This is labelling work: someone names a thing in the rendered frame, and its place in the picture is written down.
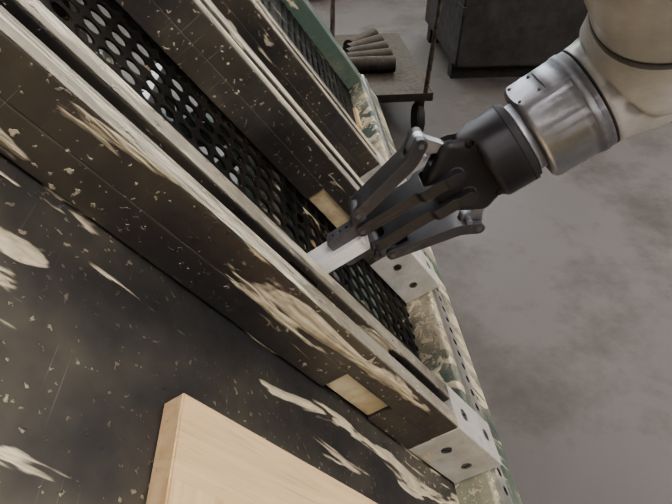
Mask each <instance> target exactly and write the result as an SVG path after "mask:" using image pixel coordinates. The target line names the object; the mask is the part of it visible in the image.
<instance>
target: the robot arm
mask: <svg viewBox="0 0 672 504"><path fill-rule="evenodd" d="M584 3H585V6H586V8H587V10H588V13H587V16H586V18H585V20H584V22H583V24H582V26H581V27H580V32H579V37H578V38H577V39H576V40H575V41H574V42H573V43H572V44H571V45H569V46H568V47H567V48H565V49H564V50H563V51H561V52H560V53H558V54H557V55H553V56H552V57H550V58H549V59H548V60H547V61H546V62H545V63H543V64H542V65H540V66H539V67H537V68H535V69H534V70H532V71H531V72H529V73H528V74H526V75H525V76H523V77H522V78H520V79H519V80H517V81H516V82H514V83H512V84H511V85H509V86H508V87H507V88H506V89H505V91H504V97H505V100H506V102H507V105H506V106H505V107H503V106H502V105H501V104H499V105H497V104H495V105H494V106H492V107H490V108H489V109H487V110H486V111H484V112H483V113H481V114H480V115H478V116H477V117H475V118H473V119H472V120H470V121H469V122H467V123H466V125H465V126H464V127H463V128H462V129H461V130H460V131H458V132H456V133H452V134H446V135H443V136H442V137H440V138H439V139H438V138H435V137H432V136H429V135H425V134H423V132H422V130H421V129H420V128H419V127H413V128H411V129H410V130H409V132H408V134H407V136H406V138H405V140H404V142H403V144H402V146H401V148H400V149H399V150H398V151H397V152H396V153H395V154H394V155H393V156H392V157H391V158H390V159H389V160H388V161H387V162H386V163H385V164H384V165H383V166H382V167H381V168H380V169H379V170H378V171H377V172H376V173H375V174H374V175H373V176H372V177H371V178H370V179H369V180H368V181H367V182H366V183H365V184H364V185H363V186H362V187H361V188H360V189H359V190H358V191H357V192H356V193H355V194H354V195H353V196H352V197H351V198H350V199H349V202H348V203H349V208H350V213H351V219H350V220H349V221H348V222H346V223H345V224H343V225H341V226H340V227H338V228H337V229H335V230H333V231H332V232H330V233H329V234H328V235H327V237H326V238H327V241H326V242H325V243H323V244H321V245H320V246H318V247H316V248H315V249H313V250H312V251H310V252H308V253H307V254H308V255H309V256H310V257H311V258H312V259H313V260H314V261H315V262H316V263H317V264H318V265H319V266H321V267H322V268H323V269H324V270H325V271H326V272H327V273H330V272H332V271H333V270H335V269H337V268H338V267H340V266H342V265H343V264H346V265H347V266H348V265H352V264H354V263H356V262H357V261H359V260H360V259H362V258H364V257H366V256H368V255H369V254H371V253H372V254H373V256H374V257H377V258H378V257H382V254H381V253H383V254H385V255H387V258H388V259H390V260H393V259H397V258H399V257H402V256H405V255H408V254H410V253H413V252H416V251H419V250H422V249H424V248H427V247H430V246H433V245H435V244H438V243H441V242H444V241H446V240H449V239H452V238H455V237H457V236H460V235H469V234H479V233H481V232H483V231H484V229H485V226H484V224H483V222H482V216H483V211H484V208H486V207H488V206H489V205H490V204H491V203H492V202H493V201H494V199H495V198H496V197H498V196H499V195H501V194H507V195H510V194H513V193H514V192H516V191H518V190H520V189H521V188H523V187H525V186H526V185H528V184H530V183H532V182H533V181H535V180H537V179H539V178H540V177H541V176H540V175H541V174H542V173H543V172H542V168H544V167H546V168H547V169H548V170H549V171H550V172H551V173H552V174H553V175H556V176H559V175H562V174H564V173H565V172H567V171H569V170H571V169H572V168H574V167H576V166H578V165H579V164H581V163H583V162H585V161H586V160H588V159H590V158H592V157H593V156H595V155H597V154H599V153H600V152H602V151H606V150H608V149H610V148H611V147H612V146H613V145H614V144H616V143H618V142H620V141H622V140H624V139H626V138H629V137H631V136H634V135H637V134H639V133H643V132H647V131H651V130H655V129H658V128H660V127H662V126H664V125H666V124H668V123H670V122H672V0H584ZM429 155H430V156H429ZM428 156H429V158H428V160H427V157H428ZM426 160H427V162H426V164H425V166H424V167H422V168H421V169H419V170H418V171H416V172H415V173H413V174H412V176H411V178H410V179H409V180H407V181H406V182H404V183H403V184H401V185H399V184H400V183H401V182H402V181H403V180H404V179H405V178H406V177H407V176H408V175H409V174H410V173H412V171H413V170H414V169H415V168H416V167H417V166H418V164H419V163H420V161H422V162H424V161H426ZM398 185H399V186H398ZM397 186H398V187H397ZM456 210H459V211H456ZM396 245H397V246H396Z"/></svg>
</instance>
